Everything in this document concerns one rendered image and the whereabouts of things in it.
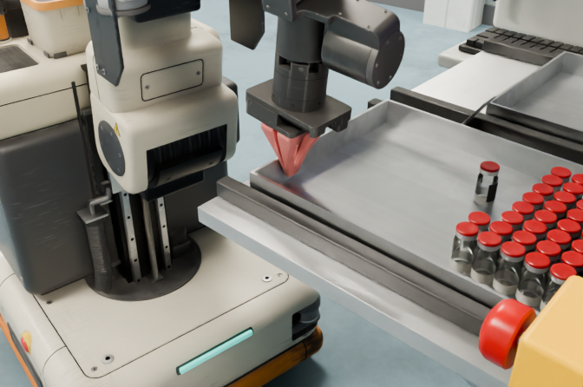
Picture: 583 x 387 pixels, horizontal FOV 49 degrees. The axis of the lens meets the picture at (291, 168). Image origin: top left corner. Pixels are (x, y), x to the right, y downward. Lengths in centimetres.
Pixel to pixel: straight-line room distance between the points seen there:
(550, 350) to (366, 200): 39
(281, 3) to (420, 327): 31
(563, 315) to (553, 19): 117
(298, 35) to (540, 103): 47
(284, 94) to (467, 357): 31
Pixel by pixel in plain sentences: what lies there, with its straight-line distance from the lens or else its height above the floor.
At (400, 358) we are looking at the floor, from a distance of 176.
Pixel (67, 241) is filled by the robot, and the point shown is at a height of 42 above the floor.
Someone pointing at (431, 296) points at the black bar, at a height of 90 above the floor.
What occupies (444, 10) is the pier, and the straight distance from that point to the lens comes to 414.
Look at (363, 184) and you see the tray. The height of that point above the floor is 88.
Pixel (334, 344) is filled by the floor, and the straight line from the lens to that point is 178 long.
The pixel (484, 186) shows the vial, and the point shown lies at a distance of 72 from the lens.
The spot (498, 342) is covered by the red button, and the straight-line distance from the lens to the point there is 40.
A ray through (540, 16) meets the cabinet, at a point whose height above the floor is 85.
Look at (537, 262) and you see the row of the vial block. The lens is 59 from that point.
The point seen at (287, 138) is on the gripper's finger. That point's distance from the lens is 67.
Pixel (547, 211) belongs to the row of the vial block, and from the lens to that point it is 66.
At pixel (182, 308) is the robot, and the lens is 148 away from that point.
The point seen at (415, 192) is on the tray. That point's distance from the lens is 74.
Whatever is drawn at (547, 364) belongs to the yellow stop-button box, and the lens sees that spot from 37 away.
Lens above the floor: 128
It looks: 31 degrees down
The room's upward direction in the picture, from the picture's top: straight up
